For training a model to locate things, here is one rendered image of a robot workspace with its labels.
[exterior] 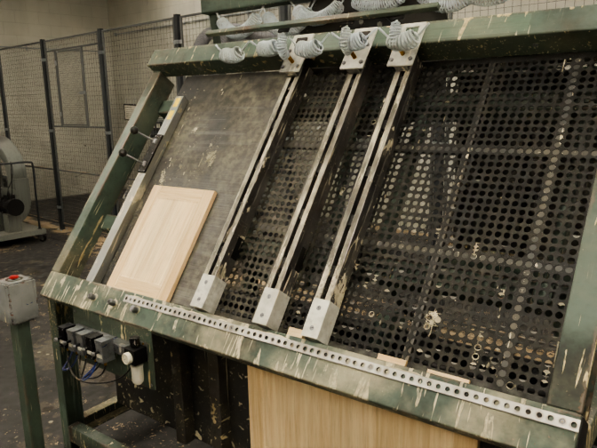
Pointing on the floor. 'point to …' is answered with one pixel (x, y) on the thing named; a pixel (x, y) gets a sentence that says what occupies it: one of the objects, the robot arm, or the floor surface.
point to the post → (27, 385)
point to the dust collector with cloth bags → (16, 196)
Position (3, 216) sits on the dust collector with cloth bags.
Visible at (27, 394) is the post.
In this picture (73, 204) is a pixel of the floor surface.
